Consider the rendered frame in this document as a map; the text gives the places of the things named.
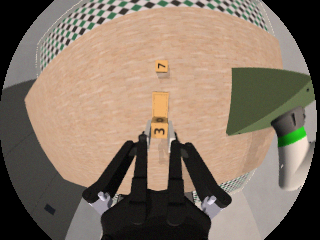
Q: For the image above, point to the orange shallow rectangular tray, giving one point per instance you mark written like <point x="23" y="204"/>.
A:
<point x="160" y="104"/>

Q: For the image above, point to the orange cube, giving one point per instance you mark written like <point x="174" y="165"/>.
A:
<point x="159" y="127"/>
<point x="161" y="66"/>

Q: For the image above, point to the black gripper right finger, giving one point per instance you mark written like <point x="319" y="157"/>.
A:
<point x="213" y="198"/>

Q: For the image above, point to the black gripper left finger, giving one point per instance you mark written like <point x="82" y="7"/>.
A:
<point x="98" y="194"/>

